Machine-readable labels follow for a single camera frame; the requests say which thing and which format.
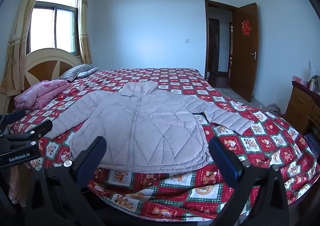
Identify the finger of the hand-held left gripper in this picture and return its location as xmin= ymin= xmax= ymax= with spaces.
xmin=5 ymin=120 xmax=53 ymax=142
xmin=0 ymin=109 xmax=26 ymax=127

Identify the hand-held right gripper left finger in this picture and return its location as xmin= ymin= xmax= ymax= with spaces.
xmin=25 ymin=136 xmax=108 ymax=226

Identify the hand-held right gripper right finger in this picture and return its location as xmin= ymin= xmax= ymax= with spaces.
xmin=208 ymin=136 xmax=297 ymax=226

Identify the beige quilted down jacket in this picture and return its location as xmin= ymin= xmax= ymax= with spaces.
xmin=46 ymin=81 xmax=253 ymax=174

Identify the heap of clothes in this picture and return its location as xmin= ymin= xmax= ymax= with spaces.
xmin=265 ymin=103 xmax=282 ymax=117

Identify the red checked printed bedspread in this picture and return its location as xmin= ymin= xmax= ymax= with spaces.
xmin=10 ymin=67 xmax=320 ymax=220

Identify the pink folded blanket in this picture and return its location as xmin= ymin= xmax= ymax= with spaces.
xmin=14 ymin=80 xmax=70 ymax=110

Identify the striped pillow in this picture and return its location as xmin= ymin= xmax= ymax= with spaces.
xmin=61 ymin=64 xmax=94 ymax=82

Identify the cream and wood headboard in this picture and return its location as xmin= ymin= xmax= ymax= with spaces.
xmin=0 ymin=48 xmax=83 ymax=114

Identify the wide yellow floral curtain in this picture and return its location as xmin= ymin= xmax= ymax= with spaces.
xmin=0 ymin=0 xmax=50 ymax=95

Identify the grey dotted pillow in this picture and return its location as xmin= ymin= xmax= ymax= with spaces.
xmin=77 ymin=67 xmax=100 ymax=79

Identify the brown wooden door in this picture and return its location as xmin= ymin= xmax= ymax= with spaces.
xmin=229 ymin=3 xmax=259 ymax=102

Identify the wooden dresser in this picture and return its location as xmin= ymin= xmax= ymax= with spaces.
xmin=285 ymin=81 xmax=320 ymax=136

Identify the red paper door decoration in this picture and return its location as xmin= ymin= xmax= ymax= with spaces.
xmin=241 ymin=20 xmax=252 ymax=36

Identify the brown door frame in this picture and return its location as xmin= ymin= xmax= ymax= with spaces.
xmin=204 ymin=0 xmax=237 ymax=82

